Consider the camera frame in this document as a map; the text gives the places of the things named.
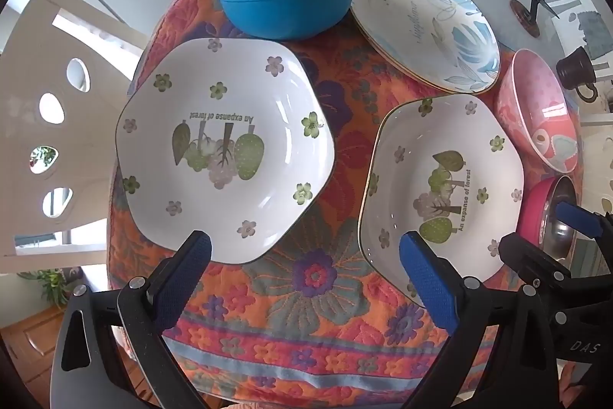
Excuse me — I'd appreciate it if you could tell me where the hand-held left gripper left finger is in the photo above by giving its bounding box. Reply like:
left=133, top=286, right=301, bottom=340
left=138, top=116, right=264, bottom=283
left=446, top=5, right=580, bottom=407
left=50, top=231, right=212, bottom=409

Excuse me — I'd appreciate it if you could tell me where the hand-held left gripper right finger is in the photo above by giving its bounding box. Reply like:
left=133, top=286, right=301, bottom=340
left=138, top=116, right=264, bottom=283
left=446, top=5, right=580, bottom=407
left=400, top=231, right=562, bottom=409

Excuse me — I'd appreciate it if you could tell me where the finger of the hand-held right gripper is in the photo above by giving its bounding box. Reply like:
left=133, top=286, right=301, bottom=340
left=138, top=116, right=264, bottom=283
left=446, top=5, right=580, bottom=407
left=556, top=201, right=613, bottom=247
left=498, top=233, right=573, bottom=295

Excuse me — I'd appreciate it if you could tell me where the pink steel bowl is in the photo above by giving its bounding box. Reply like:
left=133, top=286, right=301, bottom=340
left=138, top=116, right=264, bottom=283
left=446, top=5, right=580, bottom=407
left=520, top=176, right=582, bottom=266

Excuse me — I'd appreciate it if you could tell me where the white forest print plate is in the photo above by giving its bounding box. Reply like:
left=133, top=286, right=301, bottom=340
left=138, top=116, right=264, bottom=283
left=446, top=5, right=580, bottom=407
left=358, top=94, right=524, bottom=290
left=116, top=38, right=336, bottom=265

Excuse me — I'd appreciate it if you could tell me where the pink ceramic bowl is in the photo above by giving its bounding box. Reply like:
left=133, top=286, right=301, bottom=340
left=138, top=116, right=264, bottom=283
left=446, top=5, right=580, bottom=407
left=494, top=49, right=580, bottom=174

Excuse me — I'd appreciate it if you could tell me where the blue leaf print plate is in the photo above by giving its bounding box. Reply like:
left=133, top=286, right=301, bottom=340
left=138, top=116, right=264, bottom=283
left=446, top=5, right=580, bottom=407
left=352, top=0, right=501, bottom=95

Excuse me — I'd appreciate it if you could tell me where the orange floral tablecloth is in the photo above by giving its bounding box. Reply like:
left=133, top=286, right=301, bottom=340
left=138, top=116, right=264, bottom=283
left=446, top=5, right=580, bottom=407
left=108, top=0, right=582, bottom=405

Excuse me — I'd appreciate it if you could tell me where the green potted plant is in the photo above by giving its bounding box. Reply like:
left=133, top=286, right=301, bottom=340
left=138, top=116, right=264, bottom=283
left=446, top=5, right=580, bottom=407
left=19, top=268, right=82, bottom=309

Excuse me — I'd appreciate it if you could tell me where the dark brown mug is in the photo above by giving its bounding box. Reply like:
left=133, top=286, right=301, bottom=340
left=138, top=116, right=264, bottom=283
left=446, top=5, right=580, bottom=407
left=556, top=46, right=597, bottom=102

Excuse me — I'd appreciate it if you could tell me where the white chair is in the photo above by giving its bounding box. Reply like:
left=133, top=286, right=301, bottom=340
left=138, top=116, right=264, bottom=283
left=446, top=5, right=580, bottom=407
left=551, top=0, right=613, bottom=60
left=0, top=0, right=149, bottom=276

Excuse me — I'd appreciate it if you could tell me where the wooden cabinet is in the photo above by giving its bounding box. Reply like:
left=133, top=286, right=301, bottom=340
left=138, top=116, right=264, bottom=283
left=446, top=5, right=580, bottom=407
left=0, top=304, right=159, bottom=409

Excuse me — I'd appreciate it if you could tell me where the grey cloth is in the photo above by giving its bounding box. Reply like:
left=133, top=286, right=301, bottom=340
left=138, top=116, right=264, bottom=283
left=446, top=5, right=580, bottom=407
left=577, top=11, right=603, bottom=55

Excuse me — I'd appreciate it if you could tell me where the brown phone stand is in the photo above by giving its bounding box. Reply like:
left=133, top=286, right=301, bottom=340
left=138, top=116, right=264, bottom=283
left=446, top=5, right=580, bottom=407
left=509, top=0, right=559, bottom=37

